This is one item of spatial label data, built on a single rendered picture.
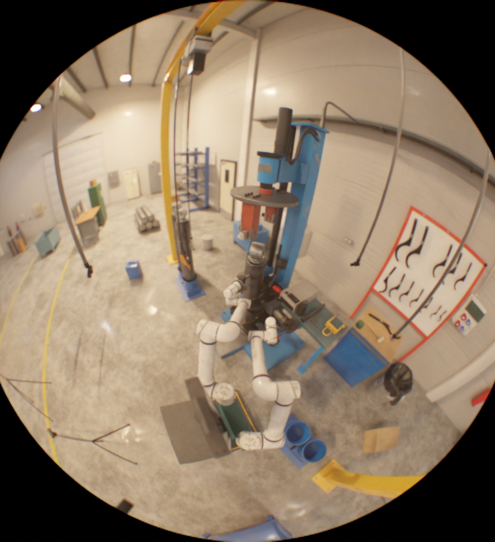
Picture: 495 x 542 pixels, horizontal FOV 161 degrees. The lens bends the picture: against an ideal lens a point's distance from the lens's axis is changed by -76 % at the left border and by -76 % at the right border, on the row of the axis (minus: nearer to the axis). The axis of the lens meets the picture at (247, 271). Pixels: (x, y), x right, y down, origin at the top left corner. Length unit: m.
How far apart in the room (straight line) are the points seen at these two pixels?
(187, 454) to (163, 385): 1.29
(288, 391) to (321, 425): 1.75
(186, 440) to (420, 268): 3.40
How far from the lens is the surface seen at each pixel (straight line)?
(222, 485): 2.63
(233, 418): 1.78
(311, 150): 1.68
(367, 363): 2.58
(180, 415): 1.71
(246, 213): 1.35
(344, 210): 3.27
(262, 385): 1.06
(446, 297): 3.17
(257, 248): 1.66
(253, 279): 1.82
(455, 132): 3.19
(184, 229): 2.65
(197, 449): 1.69
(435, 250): 2.96
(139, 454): 2.81
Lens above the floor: 2.49
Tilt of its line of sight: 39 degrees down
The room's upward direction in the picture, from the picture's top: 6 degrees clockwise
